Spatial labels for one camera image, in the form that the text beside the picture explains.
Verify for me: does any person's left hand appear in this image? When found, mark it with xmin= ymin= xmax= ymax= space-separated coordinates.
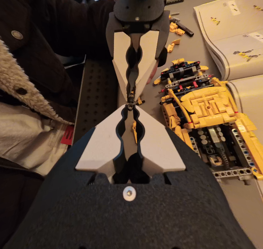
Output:
xmin=146 ymin=61 xmax=159 ymax=85

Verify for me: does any pile of yellow brick pieces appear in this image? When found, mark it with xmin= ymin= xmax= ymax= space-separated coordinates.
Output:
xmin=167 ymin=15 xmax=186 ymax=53

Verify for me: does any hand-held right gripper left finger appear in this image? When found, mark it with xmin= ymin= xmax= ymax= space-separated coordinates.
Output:
xmin=75 ymin=104 xmax=128 ymax=184

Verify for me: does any yellow brick car model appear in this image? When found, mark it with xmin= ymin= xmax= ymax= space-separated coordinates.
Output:
xmin=154 ymin=58 xmax=263 ymax=185

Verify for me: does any red printed label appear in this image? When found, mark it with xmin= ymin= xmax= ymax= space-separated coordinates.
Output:
xmin=61 ymin=125 xmax=75 ymax=146

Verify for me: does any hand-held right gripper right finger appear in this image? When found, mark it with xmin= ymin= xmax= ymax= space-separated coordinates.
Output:
xmin=133 ymin=105 xmax=186 ymax=182

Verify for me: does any small yellow brick subassembly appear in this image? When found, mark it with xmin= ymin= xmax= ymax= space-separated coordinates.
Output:
xmin=131 ymin=121 xmax=138 ymax=144

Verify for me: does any person's left forearm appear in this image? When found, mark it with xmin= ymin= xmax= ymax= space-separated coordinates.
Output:
xmin=43 ymin=0 xmax=115 ymax=58

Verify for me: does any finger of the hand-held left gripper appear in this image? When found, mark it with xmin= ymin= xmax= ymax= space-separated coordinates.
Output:
xmin=112 ymin=31 xmax=132 ymax=102
xmin=133 ymin=30 xmax=160 ymax=101

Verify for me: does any building instruction booklet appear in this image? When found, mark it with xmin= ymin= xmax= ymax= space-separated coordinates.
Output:
xmin=194 ymin=0 xmax=263 ymax=118

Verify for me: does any grey desk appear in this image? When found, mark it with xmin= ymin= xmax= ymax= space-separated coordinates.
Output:
xmin=95 ymin=0 xmax=263 ymax=249

